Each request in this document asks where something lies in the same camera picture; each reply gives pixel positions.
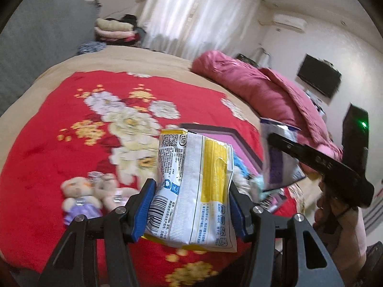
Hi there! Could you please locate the light blue tissue pack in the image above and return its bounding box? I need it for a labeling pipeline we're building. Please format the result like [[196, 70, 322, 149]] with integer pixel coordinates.
[[249, 174, 267, 203]]

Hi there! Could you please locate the yellow white snack packet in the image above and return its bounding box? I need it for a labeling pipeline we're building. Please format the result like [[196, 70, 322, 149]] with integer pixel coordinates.
[[145, 128, 237, 253]]

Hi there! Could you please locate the white floral cloth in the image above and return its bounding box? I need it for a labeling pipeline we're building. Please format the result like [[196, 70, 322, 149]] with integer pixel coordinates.
[[232, 166, 253, 199]]

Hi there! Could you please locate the person's hand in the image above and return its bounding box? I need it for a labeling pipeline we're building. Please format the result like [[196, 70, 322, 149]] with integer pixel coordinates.
[[314, 182, 358, 234]]

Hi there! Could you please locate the pink picture book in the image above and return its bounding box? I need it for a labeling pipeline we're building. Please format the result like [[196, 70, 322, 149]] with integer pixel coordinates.
[[195, 132, 261, 177]]

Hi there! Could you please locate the purple dress teddy bear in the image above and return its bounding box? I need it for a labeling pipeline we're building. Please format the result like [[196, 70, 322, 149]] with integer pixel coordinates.
[[60, 177, 102, 226]]

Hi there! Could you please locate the pink dress teddy bear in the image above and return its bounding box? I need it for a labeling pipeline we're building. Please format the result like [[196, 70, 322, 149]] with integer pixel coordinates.
[[88, 171, 140, 212]]

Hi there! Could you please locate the pink rolled duvet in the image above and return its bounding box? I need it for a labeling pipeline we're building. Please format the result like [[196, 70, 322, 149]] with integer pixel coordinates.
[[191, 50, 343, 161]]

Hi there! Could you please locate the red floral blanket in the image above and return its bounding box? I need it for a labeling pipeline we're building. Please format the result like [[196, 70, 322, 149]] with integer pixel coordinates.
[[0, 71, 298, 287]]

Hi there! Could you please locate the white air conditioner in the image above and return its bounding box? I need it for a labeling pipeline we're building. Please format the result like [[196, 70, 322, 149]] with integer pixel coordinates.
[[273, 13, 307, 33]]

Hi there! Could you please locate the white curtain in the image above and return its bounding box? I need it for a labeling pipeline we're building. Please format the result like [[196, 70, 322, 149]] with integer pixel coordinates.
[[139, 0, 261, 60]]

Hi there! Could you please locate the blue patterned cloth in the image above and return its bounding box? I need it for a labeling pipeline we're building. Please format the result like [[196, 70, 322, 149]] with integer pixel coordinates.
[[77, 41, 107, 55]]

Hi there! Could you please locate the folded clothes stack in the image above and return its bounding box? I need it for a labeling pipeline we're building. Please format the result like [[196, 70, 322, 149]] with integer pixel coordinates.
[[94, 14, 147, 47]]

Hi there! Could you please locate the grey quilted headboard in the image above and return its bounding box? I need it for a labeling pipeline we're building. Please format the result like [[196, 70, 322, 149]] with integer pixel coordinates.
[[1, 0, 101, 113]]

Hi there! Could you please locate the wall television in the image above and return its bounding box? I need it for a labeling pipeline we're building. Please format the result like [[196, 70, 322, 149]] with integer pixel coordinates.
[[297, 55, 342, 99]]

